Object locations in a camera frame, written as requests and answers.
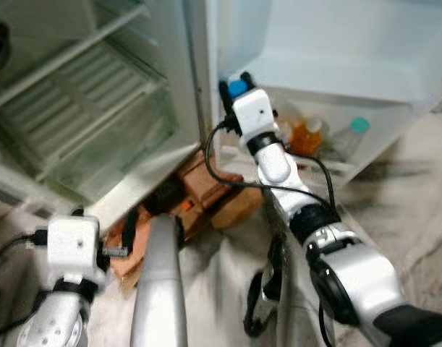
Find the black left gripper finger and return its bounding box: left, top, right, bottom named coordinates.
left=122, top=207, right=140, bottom=255

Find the silver fridge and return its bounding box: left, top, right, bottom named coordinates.
left=0, top=0, right=216, bottom=234

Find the white fridge shelf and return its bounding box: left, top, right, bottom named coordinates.
left=0, top=2, right=150, bottom=115

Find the black box with orange mark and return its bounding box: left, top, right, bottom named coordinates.
left=143, top=179, right=189, bottom=215

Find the red clay brick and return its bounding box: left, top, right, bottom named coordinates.
left=179, top=153, right=239, bottom=210
left=206, top=187, right=266, bottom=229

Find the orange juice bottle white cap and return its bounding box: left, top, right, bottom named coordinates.
left=289, top=117, right=325, bottom=158

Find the clear crisper drawer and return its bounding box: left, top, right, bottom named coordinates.
left=0, top=40, right=182, bottom=207

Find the clear bottle with teal cap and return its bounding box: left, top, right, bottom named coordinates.
left=329, top=116, right=370, bottom=162

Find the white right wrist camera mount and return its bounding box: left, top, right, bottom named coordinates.
left=231, top=90, right=276, bottom=139

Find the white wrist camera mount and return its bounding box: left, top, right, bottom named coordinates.
left=231, top=90, right=276, bottom=139
left=47, top=215, right=103, bottom=287

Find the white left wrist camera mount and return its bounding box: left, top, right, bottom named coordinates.
left=47, top=215, right=103, bottom=287

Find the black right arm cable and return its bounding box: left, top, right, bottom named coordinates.
left=205, top=121, right=339, bottom=212

